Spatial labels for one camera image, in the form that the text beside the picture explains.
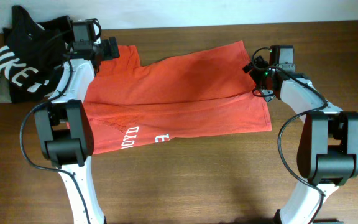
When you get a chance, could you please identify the folded grey garment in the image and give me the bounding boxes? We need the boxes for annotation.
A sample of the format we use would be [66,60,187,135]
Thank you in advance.
[0,74,12,103]

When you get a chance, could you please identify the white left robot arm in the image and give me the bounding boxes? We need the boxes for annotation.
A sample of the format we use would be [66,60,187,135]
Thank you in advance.
[34,37,119,223]

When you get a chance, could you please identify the black t-shirt white letters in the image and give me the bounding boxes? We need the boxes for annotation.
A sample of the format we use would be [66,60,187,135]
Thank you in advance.
[0,5,74,104]

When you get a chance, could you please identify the orange t-shirt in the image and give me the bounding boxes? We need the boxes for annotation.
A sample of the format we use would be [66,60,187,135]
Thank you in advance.
[83,41,272,154]

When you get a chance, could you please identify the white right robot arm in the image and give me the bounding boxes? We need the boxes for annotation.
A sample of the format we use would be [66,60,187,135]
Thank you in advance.
[243,56,358,224]

